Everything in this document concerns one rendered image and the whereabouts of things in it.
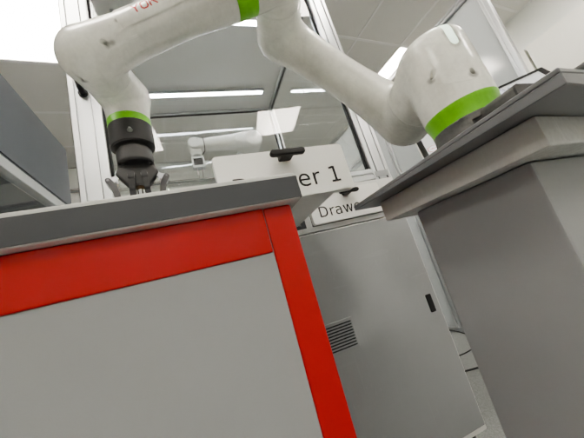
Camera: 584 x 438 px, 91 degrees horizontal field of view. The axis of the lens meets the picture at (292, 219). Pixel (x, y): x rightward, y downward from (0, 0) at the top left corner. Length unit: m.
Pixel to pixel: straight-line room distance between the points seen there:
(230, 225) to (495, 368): 0.49
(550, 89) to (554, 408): 0.42
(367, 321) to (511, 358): 0.49
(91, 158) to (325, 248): 0.74
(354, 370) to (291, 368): 0.70
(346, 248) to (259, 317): 0.73
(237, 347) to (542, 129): 0.40
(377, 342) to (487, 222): 0.59
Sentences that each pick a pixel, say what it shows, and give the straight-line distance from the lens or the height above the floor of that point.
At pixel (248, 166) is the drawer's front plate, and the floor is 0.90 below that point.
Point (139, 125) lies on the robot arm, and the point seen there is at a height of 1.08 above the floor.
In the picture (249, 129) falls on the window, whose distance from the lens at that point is 1.07.
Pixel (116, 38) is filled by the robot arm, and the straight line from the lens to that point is 0.71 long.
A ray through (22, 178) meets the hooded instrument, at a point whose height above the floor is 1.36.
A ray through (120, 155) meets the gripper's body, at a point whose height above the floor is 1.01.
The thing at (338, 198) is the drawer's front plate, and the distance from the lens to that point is 1.00.
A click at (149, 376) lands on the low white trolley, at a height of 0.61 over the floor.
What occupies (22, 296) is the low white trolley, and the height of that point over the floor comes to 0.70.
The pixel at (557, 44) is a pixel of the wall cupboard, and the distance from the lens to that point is 3.92.
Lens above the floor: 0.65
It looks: 13 degrees up
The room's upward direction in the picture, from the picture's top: 16 degrees counter-clockwise
